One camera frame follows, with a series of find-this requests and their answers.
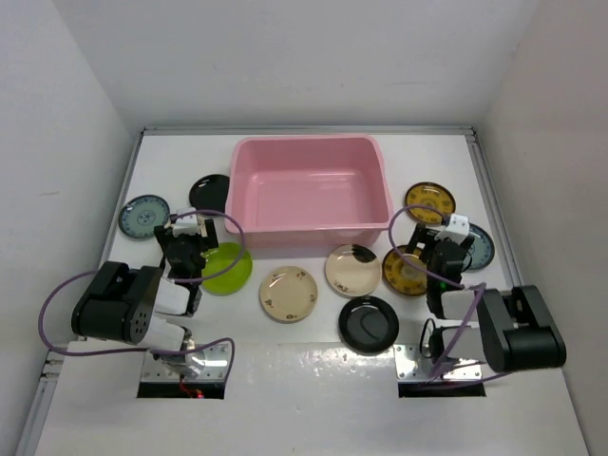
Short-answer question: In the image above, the yellow patterned plate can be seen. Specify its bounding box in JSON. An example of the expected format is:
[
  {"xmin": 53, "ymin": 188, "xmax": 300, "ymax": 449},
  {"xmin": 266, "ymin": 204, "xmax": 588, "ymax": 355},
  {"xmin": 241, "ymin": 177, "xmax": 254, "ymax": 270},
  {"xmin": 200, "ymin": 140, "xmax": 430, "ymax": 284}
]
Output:
[
  {"xmin": 404, "ymin": 182, "xmax": 456, "ymax": 226},
  {"xmin": 382, "ymin": 250, "xmax": 428, "ymax": 297}
]

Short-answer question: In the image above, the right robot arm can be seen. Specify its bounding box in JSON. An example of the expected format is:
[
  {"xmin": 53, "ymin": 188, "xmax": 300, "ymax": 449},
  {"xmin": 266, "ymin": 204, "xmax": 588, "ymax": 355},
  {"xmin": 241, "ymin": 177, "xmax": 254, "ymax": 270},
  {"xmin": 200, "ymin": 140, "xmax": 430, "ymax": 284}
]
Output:
[{"xmin": 406, "ymin": 223, "xmax": 567, "ymax": 373}]

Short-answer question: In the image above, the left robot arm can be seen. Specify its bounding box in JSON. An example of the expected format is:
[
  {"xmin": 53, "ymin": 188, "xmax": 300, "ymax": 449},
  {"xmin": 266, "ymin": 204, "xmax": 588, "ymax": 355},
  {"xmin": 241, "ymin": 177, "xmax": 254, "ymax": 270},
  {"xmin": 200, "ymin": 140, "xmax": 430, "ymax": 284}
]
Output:
[{"xmin": 71, "ymin": 216, "xmax": 219, "ymax": 379}]

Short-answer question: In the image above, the pink plastic bin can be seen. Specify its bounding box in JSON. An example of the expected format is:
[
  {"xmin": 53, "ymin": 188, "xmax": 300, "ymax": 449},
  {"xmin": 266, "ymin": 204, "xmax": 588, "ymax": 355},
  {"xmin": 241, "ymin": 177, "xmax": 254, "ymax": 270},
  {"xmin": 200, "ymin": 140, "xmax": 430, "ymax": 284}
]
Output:
[{"xmin": 224, "ymin": 135, "xmax": 393, "ymax": 248}]

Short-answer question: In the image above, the lime green plate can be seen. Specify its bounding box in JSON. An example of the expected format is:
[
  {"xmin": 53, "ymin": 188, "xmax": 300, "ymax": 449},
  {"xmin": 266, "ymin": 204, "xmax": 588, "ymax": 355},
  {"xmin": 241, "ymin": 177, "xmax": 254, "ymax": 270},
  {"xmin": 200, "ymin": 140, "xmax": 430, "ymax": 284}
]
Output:
[{"xmin": 201, "ymin": 242, "xmax": 253, "ymax": 295}]

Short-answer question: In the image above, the blue patterned plate right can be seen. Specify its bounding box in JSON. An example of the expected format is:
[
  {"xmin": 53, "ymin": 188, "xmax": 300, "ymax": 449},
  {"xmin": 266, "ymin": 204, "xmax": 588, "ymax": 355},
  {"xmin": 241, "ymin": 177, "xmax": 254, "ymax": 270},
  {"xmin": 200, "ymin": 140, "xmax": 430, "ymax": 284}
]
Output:
[{"xmin": 464, "ymin": 223, "xmax": 495, "ymax": 272}]

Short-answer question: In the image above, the blue patterned plate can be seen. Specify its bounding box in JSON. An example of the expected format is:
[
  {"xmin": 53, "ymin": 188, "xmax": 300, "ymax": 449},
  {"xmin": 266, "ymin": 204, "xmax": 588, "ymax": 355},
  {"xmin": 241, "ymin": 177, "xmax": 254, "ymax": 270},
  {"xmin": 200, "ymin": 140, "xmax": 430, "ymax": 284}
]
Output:
[
  {"xmin": 118, "ymin": 194, "xmax": 170, "ymax": 239},
  {"xmin": 464, "ymin": 223, "xmax": 495, "ymax": 272}
]

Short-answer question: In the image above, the blue patterned plate left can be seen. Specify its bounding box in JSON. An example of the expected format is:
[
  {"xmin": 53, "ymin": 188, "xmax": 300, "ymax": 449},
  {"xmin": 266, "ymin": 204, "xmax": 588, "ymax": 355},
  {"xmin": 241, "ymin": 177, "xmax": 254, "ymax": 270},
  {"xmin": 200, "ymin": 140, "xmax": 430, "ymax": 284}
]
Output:
[{"xmin": 118, "ymin": 194, "xmax": 170, "ymax": 239}]

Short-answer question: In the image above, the cream plate black brushstroke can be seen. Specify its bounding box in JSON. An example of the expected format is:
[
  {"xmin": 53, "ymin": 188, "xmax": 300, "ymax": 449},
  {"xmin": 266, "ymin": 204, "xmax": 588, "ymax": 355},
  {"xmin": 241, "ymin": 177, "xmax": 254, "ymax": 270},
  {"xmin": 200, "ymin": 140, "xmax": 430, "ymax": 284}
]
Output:
[{"xmin": 325, "ymin": 244, "xmax": 382, "ymax": 297}]

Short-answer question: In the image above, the black plate front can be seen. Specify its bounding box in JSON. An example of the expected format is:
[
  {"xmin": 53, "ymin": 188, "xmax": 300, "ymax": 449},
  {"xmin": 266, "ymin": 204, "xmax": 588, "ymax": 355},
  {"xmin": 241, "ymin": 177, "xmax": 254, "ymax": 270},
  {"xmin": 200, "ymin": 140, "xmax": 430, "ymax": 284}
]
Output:
[{"xmin": 338, "ymin": 295, "xmax": 399, "ymax": 355}]

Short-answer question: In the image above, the cream floral plate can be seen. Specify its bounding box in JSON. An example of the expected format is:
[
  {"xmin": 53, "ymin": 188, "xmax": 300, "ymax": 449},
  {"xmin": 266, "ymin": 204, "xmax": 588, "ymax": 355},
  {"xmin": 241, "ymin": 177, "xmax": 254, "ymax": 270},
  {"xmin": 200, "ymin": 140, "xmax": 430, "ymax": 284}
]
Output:
[{"xmin": 259, "ymin": 266, "xmax": 318, "ymax": 324}]

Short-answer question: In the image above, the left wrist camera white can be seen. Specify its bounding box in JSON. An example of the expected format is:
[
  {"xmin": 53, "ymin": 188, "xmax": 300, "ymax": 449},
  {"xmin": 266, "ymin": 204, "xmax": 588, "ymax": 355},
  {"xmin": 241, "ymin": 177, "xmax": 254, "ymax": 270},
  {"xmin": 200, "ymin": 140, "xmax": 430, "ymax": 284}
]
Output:
[{"xmin": 170, "ymin": 207, "xmax": 206, "ymax": 238}]

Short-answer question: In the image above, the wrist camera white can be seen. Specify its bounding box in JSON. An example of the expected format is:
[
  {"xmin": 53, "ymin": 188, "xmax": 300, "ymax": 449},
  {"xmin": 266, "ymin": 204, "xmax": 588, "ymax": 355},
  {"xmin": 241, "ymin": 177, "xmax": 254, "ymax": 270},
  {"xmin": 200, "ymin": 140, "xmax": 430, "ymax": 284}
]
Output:
[
  {"xmin": 170, "ymin": 207, "xmax": 206, "ymax": 238},
  {"xmin": 435, "ymin": 213, "xmax": 470, "ymax": 245}
]

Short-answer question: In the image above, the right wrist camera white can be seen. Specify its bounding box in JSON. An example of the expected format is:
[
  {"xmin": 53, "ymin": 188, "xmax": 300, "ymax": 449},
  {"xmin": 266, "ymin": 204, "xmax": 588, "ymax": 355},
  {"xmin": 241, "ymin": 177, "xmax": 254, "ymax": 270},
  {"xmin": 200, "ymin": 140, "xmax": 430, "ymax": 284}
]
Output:
[{"xmin": 435, "ymin": 213, "xmax": 470, "ymax": 245}]

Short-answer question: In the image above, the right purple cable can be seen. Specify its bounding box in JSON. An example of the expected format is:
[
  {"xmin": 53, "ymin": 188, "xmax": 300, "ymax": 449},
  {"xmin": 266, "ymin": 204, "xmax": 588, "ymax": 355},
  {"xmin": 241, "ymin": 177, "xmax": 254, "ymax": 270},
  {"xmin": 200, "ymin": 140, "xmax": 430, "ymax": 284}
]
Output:
[{"xmin": 388, "ymin": 204, "xmax": 514, "ymax": 389}]

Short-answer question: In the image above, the purple cable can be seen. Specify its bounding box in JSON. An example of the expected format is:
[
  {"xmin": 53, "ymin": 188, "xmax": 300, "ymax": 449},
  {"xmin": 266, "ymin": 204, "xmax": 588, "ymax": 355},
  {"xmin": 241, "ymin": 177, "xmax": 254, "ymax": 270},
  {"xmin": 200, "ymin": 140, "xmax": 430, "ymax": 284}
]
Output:
[
  {"xmin": 38, "ymin": 208, "xmax": 246, "ymax": 357},
  {"xmin": 388, "ymin": 204, "xmax": 514, "ymax": 389}
]

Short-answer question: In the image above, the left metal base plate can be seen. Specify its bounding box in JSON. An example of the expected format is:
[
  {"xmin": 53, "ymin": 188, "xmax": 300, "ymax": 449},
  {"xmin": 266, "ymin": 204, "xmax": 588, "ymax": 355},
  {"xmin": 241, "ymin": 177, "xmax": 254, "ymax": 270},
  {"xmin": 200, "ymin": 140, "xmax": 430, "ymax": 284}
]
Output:
[{"xmin": 141, "ymin": 342, "xmax": 232, "ymax": 383}]

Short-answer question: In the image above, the metal base plate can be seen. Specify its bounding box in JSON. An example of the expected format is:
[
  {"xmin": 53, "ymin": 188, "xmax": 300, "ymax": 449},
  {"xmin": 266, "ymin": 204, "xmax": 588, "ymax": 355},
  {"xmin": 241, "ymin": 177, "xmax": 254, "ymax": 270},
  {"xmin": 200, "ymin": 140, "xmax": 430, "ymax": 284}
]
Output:
[
  {"xmin": 393, "ymin": 344, "xmax": 483, "ymax": 385},
  {"xmin": 141, "ymin": 342, "xmax": 232, "ymax": 383}
]

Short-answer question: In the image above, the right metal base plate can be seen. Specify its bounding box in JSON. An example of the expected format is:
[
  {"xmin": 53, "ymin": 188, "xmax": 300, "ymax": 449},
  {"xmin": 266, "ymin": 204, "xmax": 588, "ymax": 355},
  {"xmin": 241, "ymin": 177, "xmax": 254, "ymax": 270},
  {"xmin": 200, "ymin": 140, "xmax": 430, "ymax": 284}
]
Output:
[{"xmin": 393, "ymin": 344, "xmax": 483, "ymax": 385}]

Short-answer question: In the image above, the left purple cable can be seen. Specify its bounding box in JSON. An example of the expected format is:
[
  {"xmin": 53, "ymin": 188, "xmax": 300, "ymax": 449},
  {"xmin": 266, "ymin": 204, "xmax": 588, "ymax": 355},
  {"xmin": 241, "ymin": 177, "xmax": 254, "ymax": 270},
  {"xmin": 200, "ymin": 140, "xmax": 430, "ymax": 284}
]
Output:
[{"xmin": 38, "ymin": 208, "xmax": 246, "ymax": 357}]

